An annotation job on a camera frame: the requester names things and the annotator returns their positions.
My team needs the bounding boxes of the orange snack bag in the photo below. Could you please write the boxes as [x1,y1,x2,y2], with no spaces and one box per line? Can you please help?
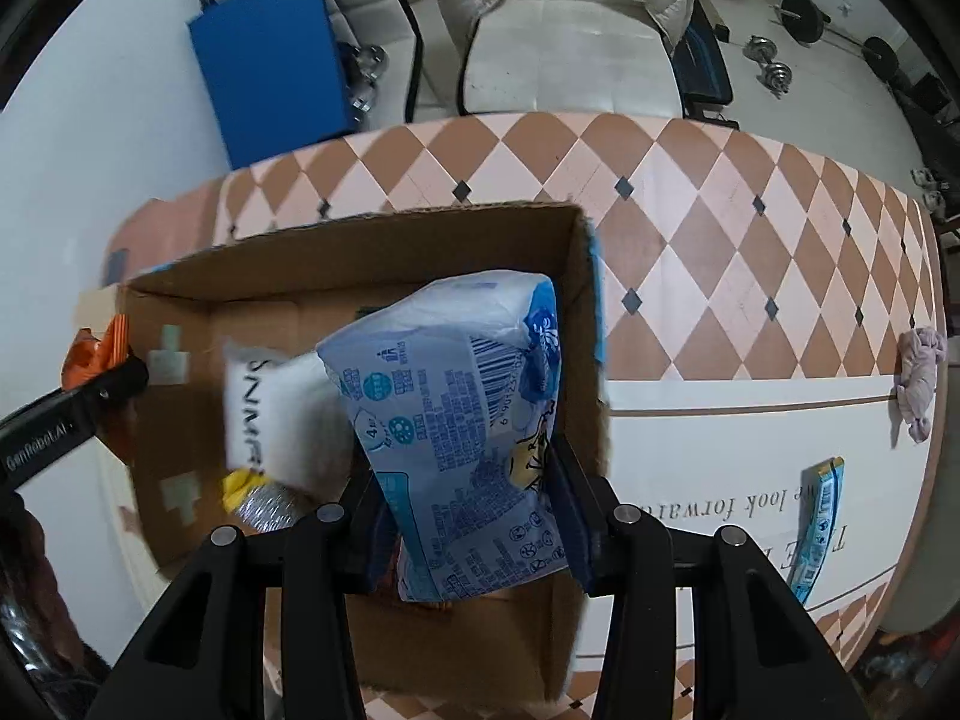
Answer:
[60,314,130,390]

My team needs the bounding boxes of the yellow silver scrubber sponge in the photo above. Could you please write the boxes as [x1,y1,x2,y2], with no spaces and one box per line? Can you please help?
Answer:
[221,468,309,533]

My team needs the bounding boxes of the blue long snack pack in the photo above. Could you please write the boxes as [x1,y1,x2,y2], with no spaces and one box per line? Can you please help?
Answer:
[788,457,846,605]

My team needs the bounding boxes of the light purple towel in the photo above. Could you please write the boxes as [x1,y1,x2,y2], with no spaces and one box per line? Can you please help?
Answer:
[895,327,947,444]

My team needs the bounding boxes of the light blue tissue pack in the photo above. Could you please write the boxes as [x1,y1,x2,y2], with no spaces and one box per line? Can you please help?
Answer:
[317,270,566,603]

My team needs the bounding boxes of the cardboard box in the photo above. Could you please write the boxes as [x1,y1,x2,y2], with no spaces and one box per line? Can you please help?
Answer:
[110,203,607,709]

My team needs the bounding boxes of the checkered tablecloth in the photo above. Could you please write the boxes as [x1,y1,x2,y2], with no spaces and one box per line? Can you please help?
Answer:
[106,112,944,665]

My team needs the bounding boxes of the blue folded mat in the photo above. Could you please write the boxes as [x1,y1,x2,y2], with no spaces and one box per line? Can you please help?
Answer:
[189,0,356,169]

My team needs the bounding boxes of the chrome dumbbell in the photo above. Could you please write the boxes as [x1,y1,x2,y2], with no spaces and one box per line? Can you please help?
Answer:
[742,36,793,99]

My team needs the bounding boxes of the black floor barbell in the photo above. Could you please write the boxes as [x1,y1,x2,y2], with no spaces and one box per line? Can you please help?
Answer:
[771,0,902,86]

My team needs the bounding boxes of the white office chair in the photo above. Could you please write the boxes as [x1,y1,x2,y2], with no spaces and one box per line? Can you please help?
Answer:
[459,0,682,119]

